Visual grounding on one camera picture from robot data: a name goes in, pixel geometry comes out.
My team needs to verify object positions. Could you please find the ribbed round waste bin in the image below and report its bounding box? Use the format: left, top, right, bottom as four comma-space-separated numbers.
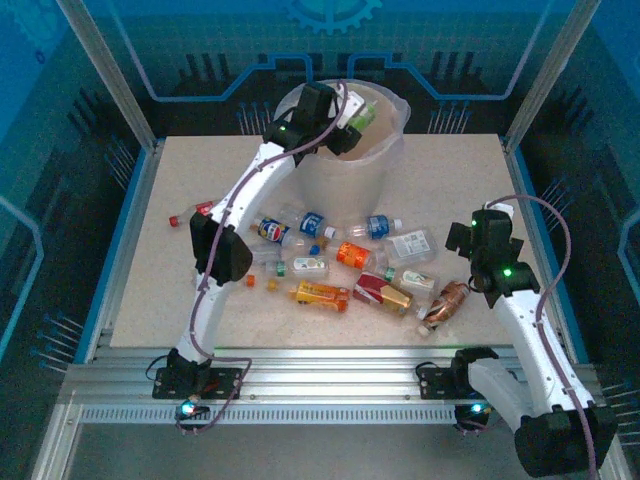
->
273, 79, 412, 229

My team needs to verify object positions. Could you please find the blue table side rail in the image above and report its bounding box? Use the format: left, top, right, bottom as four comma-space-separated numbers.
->
74, 139, 166, 364
502, 139, 591, 364

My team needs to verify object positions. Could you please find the Pepsi bottle blue cap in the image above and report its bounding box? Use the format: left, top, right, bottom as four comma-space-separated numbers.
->
255, 215, 321, 257

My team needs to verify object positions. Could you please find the red gold label bottle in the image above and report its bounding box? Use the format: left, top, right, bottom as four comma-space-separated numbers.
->
352, 272, 429, 320

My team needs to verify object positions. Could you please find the slotted cable tray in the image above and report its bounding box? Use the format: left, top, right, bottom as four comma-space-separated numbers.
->
77, 403, 464, 426

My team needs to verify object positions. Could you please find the green cap white label bottle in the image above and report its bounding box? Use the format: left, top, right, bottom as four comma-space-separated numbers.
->
264, 255, 331, 280
383, 267, 441, 297

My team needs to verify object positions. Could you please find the aluminium frame post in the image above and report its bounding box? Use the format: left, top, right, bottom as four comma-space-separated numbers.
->
501, 0, 601, 151
53, 0, 162, 151

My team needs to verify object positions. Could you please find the crushed copper colour bottle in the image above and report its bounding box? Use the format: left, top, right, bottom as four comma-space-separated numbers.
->
417, 280, 471, 336

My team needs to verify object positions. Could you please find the square clear bottle white label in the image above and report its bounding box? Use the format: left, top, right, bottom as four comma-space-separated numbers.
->
387, 228, 439, 266

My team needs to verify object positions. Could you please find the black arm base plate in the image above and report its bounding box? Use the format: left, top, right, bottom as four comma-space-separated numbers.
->
416, 362, 474, 401
152, 363, 245, 401

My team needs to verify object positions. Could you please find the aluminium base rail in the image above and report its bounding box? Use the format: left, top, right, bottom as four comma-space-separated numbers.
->
64, 346, 601, 409

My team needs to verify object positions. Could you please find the orange label bottle gold cap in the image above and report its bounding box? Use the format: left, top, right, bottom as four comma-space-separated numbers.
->
317, 238, 389, 271

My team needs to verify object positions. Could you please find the yellow orange juice bottle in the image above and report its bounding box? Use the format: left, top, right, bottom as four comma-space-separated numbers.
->
267, 278, 352, 315

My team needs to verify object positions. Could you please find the red cap clear bottle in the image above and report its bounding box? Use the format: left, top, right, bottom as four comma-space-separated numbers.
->
168, 200, 216, 229

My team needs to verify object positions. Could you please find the plain clear plastic bottle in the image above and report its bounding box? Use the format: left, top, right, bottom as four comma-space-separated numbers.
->
249, 244, 281, 266

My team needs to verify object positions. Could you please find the clear bottle blue label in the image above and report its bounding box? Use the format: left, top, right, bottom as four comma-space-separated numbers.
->
346, 214, 404, 241
282, 202, 337, 240

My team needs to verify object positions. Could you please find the small lit circuit board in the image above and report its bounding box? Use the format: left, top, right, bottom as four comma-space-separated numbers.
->
177, 397, 211, 419
457, 399, 494, 422

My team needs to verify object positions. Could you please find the clear plastic bin liner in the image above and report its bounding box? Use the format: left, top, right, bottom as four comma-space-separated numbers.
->
273, 79, 412, 166

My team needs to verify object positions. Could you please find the aluminium frame beam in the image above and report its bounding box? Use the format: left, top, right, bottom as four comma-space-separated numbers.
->
29, 389, 84, 480

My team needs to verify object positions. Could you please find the green label plastic bottle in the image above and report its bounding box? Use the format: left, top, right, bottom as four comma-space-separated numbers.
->
348, 101, 380, 134

